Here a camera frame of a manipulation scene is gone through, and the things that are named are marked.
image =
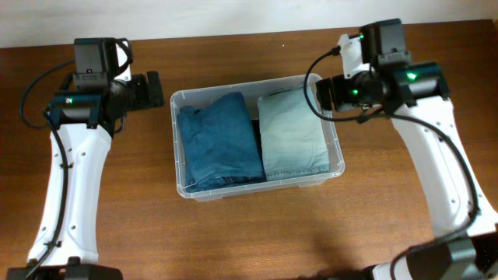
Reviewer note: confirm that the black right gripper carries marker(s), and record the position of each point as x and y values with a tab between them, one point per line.
339	99

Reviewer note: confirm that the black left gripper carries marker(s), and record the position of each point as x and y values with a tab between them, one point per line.
145	98

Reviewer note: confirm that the light blue jeans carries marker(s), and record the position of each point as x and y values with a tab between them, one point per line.
292	137

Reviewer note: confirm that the dark blue jeans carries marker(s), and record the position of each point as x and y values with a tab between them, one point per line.
220	147

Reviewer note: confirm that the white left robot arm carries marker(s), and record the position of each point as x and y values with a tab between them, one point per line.
82	123

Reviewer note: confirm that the clear plastic storage bin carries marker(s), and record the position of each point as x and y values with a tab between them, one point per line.
252	91

